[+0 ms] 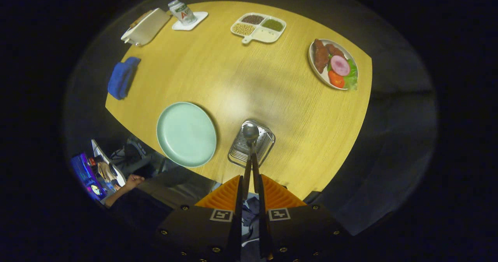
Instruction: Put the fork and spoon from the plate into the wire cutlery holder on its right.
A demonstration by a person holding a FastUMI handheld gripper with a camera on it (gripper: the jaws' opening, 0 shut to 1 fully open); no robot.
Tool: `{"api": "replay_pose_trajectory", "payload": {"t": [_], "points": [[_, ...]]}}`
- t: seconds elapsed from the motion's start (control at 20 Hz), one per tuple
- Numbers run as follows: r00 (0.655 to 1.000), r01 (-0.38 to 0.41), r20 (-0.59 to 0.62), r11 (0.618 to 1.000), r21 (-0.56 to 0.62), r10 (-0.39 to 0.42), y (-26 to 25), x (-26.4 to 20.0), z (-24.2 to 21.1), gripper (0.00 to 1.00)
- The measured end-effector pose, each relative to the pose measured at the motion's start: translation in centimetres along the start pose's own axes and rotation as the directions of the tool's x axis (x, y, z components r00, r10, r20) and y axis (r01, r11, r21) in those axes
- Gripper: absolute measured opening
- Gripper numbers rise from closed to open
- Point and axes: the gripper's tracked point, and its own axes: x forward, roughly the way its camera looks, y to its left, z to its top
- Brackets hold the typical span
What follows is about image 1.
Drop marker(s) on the pile of yellow soybeans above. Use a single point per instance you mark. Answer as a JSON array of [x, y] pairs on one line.
[[244, 29]]

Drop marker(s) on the blue folded towel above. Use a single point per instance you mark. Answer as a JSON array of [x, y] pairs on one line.
[[122, 77]]

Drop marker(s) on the pile of green beans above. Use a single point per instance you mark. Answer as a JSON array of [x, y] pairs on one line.
[[273, 24]]

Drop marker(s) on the pale green round plate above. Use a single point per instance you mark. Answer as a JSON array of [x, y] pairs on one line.
[[186, 133]]

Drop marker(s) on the clear bottle with label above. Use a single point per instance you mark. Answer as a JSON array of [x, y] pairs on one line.
[[182, 12]]

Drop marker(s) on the brown toast slice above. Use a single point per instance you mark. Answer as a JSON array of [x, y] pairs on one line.
[[136, 20]]

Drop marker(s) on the glowing computer monitor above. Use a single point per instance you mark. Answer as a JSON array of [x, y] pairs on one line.
[[85, 176]]

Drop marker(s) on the green lettuce leaf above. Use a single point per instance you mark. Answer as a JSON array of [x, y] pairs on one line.
[[352, 77]]

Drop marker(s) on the red tomato slice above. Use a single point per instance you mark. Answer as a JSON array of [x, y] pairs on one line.
[[336, 79]]

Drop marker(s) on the pink ham slice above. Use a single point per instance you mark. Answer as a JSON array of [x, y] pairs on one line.
[[340, 65]]

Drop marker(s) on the cream white toaster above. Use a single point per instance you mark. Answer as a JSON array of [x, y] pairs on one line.
[[149, 28]]

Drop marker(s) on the white oval food plate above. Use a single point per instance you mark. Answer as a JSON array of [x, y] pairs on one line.
[[317, 77]]

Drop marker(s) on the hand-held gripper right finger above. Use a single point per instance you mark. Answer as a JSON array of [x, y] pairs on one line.
[[264, 231]]

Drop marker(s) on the pile of dark red beans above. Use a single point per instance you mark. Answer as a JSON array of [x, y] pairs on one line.
[[253, 19]]

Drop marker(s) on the white square coaster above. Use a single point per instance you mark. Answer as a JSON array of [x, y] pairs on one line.
[[198, 20]]

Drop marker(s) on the brown meat piece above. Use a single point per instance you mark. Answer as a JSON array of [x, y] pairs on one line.
[[321, 55], [335, 50]]

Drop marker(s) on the white side desk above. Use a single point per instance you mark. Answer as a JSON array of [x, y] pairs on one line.
[[105, 157]]

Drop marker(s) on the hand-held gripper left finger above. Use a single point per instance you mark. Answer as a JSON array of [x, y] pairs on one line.
[[236, 231]]

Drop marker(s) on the white divided dish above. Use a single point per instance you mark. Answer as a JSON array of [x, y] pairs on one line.
[[266, 36]]

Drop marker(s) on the black backdrop cloth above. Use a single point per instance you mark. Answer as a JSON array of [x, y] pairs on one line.
[[389, 157]]

